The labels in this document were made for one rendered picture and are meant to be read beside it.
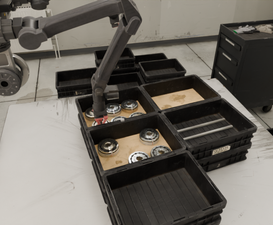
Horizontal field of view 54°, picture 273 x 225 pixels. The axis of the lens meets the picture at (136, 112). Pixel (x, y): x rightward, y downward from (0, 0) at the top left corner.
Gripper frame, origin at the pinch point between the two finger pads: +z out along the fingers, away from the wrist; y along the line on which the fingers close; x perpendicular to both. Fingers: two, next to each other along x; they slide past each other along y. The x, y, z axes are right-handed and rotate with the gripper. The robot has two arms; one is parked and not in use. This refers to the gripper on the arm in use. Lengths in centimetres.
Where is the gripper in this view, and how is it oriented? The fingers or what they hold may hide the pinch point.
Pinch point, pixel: (101, 122)
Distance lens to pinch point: 143.2
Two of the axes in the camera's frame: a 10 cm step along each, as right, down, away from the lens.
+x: -9.7, 1.4, -2.0
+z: 0.0, 8.2, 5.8
